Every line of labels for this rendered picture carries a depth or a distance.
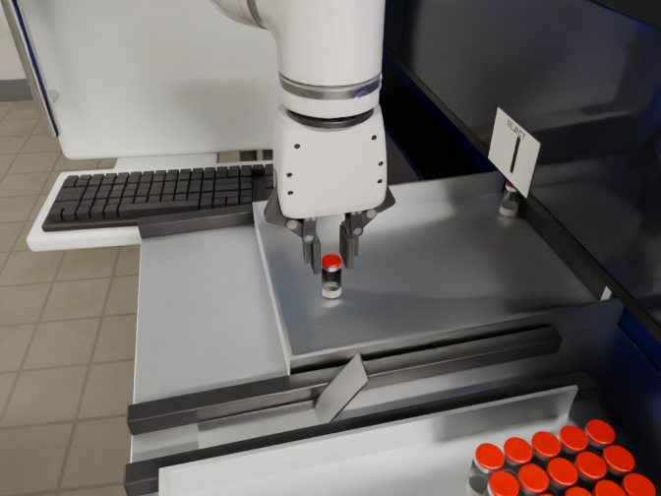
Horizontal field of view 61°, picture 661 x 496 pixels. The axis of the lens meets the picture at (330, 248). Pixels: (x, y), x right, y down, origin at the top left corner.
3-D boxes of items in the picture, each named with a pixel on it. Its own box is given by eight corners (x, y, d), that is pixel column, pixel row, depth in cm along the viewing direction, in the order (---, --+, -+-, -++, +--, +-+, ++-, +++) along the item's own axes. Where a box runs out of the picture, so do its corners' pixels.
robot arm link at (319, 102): (369, 47, 50) (368, 81, 52) (270, 55, 48) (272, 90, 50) (400, 82, 43) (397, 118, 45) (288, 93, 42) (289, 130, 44)
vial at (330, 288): (338, 283, 62) (338, 253, 59) (343, 297, 60) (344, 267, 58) (319, 287, 62) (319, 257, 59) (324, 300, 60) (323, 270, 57)
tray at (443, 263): (500, 192, 78) (505, 169, 75) (617, 324, 58) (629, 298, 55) (254, 224, 71) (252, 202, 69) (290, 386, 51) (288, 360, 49)
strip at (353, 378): (358, 396, 50) (360, 351, 47) (367, 424, 48) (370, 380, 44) (198, 425, 48) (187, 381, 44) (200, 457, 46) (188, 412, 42)
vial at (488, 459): (486, 472, 44) (497, 439, 42) (499, 499, 43) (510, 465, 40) (460, 478, 44) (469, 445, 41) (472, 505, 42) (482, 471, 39)
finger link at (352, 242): (370, 195, 56) (367, 248, 60) (339, 199, 56) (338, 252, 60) (380, 213, 54) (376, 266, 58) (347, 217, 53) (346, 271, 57)
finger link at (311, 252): (313, 203, 55) (315, 256, 59) (281, 207, 55) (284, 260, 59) (321, 220, 53) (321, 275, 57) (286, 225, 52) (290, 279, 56)
